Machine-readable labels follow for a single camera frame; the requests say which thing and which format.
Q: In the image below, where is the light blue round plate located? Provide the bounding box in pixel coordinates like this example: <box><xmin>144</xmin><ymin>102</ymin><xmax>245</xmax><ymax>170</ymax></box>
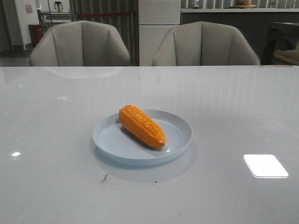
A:
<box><xmin>93</xmin><ymin>109</ymin><xmax>192</xmax><ymax>166</ymax></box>

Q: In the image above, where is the right beige upholstered chair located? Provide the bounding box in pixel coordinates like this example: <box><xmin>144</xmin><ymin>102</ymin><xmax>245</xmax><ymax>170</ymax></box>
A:
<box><xmin>152</xmin><ymin>21</ymin><xmax>260</xmax><ymax>66</ymax></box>

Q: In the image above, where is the grey counter with white top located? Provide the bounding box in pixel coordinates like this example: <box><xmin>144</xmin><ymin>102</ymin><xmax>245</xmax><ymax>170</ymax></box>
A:
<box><xmin>180</xmin><ymin>8</ymin><xmax>299</xmax><ymax>65</ymax></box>

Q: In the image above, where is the left beige upholstered chair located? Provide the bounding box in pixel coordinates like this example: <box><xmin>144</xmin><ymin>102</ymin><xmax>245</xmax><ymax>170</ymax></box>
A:
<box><xmin>29</xmin><ymin>20</ymin><xmax>130</xmax><ymax>67</ymax></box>

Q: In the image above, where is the white cabinet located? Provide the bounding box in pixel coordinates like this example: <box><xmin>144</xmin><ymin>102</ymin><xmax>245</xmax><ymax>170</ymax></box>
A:
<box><xmin>138</xmin><ymin>0</ymin><xmax>181</xmax><ymax>66</ymax></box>

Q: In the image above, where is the beige upholstered chair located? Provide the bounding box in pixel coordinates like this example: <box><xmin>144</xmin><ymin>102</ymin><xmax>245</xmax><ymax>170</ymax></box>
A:
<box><xmin>152</xmin><ymin>21</ymin><xmax>260</xmax><ymax>66</ymax></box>
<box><xmin>29</xmin><ymin>20</ymin><xmax>130</xmax><ymax>67</ymax></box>

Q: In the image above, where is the orange toy corn cob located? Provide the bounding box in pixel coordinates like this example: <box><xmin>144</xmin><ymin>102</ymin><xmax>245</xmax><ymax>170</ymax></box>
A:
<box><xmin>119</xmin><ymin>105</ymin><xmax>166</xmax><ymax>148</ymax></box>

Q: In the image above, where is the metal barrier post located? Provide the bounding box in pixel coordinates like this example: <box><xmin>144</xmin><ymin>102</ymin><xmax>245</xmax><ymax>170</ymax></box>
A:
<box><xmin>130</xmin><ymin>11</ymin><xmax>136</xmax><ymax>65</ymax></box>

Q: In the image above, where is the red barrier belt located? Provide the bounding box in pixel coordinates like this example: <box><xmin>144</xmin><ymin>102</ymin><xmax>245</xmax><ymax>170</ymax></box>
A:
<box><xmin>78</xmin><ymin>12</ymin><xmax>131</xmax><ymax>18</ymax></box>

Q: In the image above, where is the red trash bin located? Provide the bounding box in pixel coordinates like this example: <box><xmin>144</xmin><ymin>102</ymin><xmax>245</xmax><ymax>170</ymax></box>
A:
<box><xmin>28</xmin><ymin>24</ymin><xmax>43</xmax><ymax>47</ymax></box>

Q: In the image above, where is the fruit bowl on counter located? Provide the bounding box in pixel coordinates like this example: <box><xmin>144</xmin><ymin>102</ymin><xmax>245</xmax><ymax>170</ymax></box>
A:
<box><xmin>235</xmin><ymin>0</ymin><xmax>256</xmax><ymax>9</ymax></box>

